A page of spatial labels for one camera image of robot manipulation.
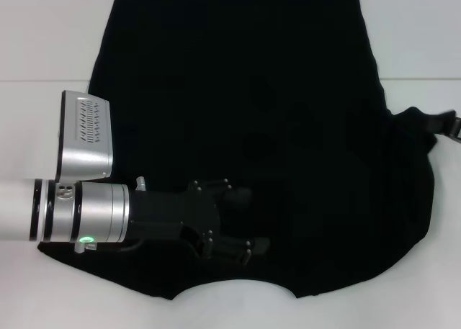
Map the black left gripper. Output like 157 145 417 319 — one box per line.
127 177 272 269

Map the black t-shirt with FREE print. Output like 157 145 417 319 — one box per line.
35 0 455 301

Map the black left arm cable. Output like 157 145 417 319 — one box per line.
74 239 145 255

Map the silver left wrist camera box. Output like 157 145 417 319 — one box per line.
55 89 114 181

